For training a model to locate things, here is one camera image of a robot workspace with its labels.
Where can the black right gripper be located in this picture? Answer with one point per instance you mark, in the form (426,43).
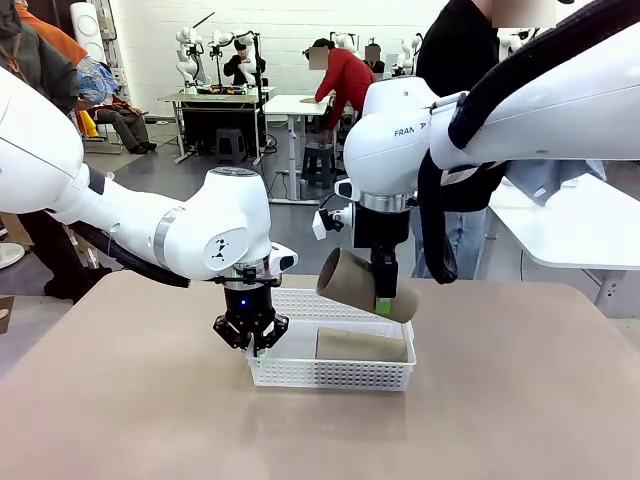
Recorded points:
(380,227)

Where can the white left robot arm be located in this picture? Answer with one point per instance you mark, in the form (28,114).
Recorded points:
(125,215)

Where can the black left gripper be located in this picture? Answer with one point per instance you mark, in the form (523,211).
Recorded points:
(250,310)

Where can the white tower appliance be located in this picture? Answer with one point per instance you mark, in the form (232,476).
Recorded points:
(89,30)

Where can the blue patterned shirt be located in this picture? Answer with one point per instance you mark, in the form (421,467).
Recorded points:
(97,80)

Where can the brown cardboard piece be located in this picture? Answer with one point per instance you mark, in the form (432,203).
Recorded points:
(5,315)

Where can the black stand pole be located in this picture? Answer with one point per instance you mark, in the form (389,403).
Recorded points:
(258,75)

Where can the white desk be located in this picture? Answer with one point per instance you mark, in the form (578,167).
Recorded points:
(295,105)

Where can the white perforated plastic basket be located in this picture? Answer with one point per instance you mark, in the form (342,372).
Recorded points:
(330,375)

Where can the mannequin in orange garment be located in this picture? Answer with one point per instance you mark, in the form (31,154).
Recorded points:
(55,35)

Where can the mannequin in green puffer jacket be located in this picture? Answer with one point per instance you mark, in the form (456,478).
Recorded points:
(40,65)

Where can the desk with black panel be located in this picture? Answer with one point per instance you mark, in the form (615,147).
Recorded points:
(215,107)

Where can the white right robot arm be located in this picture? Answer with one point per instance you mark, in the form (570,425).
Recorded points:
(575,75)

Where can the person in red jacket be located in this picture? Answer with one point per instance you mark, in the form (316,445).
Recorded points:
(347,75)

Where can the dark grey plastic stool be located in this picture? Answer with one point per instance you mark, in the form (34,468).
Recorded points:
(231,145)
(318,165)

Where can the person in black sweater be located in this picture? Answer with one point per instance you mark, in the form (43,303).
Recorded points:
(450,50)

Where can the seated person in black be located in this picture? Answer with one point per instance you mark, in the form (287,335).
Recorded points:
(245,65)

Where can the seated person on chair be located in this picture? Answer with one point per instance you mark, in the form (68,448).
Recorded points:
(125,120)

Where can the grey folded cloth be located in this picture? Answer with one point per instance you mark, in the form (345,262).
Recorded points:
(545,180)

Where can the cardboard tube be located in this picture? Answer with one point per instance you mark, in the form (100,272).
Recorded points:
(345,285)

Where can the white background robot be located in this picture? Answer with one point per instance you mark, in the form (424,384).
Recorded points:
(347,42)
(189,55)
(220,50)
(517,40)
(410,50)

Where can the white side table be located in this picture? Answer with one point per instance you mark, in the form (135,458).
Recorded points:
(575,235)

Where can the distant person in dark top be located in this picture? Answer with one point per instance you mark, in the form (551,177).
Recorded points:
(374,62)

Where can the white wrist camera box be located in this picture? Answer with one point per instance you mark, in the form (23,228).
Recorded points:
(325,222)

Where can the white round fan base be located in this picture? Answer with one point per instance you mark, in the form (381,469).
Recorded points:
(10,255)

